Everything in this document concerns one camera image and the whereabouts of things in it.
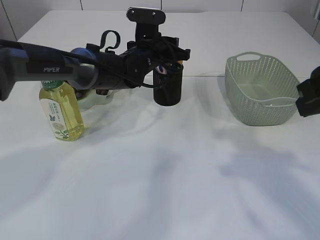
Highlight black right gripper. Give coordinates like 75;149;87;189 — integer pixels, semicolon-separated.
295;66;320;118

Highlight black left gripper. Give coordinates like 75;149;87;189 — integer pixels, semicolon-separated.
121;7;191;89

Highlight pink purple safety scissors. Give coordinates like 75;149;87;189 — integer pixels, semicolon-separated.
155;65;167;75

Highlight purple artificial grape bunch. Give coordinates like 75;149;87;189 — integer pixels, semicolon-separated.
74;89;110;100

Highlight yellow tea drink bottle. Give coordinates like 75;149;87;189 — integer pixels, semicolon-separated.
39;80;85;142

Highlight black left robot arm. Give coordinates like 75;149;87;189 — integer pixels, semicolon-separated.
0;7;191;101

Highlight black mesh pen holder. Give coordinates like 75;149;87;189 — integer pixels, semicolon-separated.
153;63;184;107

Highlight green plastic woven basket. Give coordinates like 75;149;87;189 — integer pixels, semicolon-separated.
224;52;300;127

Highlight green ruffled glass plate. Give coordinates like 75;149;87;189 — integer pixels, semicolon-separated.
77;89;113;112

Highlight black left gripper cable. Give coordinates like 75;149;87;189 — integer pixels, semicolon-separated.
0;29;181;89

